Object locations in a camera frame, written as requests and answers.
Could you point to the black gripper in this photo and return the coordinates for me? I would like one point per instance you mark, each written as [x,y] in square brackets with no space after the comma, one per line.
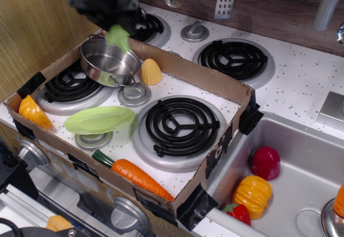
[105,13]

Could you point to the green toy broccoli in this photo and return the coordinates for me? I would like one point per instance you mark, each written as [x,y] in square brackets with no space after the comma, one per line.
[117,36]

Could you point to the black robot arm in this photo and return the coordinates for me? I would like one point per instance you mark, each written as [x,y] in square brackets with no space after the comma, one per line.
[106,13]

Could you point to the small steel pot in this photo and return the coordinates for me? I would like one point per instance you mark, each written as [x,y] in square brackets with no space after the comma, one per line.
[108,65]

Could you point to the back left black burner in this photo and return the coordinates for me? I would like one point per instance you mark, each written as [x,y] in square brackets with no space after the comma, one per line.
[154,31]

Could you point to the black burner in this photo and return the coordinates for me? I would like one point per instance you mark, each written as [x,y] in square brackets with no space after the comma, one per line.
[154,31]
[241,59]
[175,134]
[71,91]

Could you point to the yellow toy corn cob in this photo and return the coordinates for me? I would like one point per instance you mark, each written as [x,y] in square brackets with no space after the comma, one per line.
[150,72]

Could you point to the silver stove knob top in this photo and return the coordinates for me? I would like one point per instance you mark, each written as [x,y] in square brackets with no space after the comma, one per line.
[195,32]

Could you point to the silver knob base centre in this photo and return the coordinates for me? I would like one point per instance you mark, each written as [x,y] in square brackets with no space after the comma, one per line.
[134,95]

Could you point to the hanging metal spatula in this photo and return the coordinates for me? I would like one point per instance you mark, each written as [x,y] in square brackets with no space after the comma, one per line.
[223,9]

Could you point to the front left black burner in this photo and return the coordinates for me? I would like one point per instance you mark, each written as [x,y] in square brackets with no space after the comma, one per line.
[71,91]

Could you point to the light green plastic plate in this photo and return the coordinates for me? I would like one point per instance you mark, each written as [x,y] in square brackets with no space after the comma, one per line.
[99,120]

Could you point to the front right black burner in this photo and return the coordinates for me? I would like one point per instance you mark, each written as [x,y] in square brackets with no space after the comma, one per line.
[175,134]

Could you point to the back right black burner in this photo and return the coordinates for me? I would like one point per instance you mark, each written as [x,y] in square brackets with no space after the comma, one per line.
[241,59]

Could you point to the silver knob base under plate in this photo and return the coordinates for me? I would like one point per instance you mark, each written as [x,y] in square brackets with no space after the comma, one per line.
[94,141]

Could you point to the orange toy pumpkin half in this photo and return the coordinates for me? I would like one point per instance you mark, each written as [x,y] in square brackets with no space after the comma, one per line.
[31,111]

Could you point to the orange toy carrot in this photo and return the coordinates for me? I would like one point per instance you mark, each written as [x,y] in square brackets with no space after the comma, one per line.
[133,173]

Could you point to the silver oven knob left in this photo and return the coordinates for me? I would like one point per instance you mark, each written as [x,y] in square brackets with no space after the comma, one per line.
[32,155]

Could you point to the silver oven knob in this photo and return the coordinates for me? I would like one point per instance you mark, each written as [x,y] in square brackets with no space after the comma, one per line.
[32,155]
[126,217]

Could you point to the brown cardboard fence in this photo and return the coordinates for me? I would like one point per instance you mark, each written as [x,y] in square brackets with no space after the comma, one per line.
[190,202]

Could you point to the dark red toy pepper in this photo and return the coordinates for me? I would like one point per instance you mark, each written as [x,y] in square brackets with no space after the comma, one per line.
[266,163]

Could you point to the silver oven knob right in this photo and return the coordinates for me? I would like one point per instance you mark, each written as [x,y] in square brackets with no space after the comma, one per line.
[126,217]

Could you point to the silver faucet spout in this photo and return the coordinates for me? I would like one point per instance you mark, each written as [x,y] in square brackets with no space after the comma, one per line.
[324,14]

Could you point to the yellow toy pumpkin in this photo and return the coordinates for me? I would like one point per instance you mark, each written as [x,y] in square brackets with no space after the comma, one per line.
[254,193]

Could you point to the red toy strawberry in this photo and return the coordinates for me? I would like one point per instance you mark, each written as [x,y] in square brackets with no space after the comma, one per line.
[239,212]

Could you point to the orange toy piece bottom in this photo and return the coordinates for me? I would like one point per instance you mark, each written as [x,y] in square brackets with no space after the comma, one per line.
[58,223]

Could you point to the silver toy sink basin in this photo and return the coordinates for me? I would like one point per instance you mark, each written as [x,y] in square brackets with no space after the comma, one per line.
[311,175]

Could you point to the orange toy in sink corner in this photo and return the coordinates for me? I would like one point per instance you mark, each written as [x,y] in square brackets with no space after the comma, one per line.
[338,204]

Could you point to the silver faucet base plate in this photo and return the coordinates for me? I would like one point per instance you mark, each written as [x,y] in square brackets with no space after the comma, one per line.
[331,112]

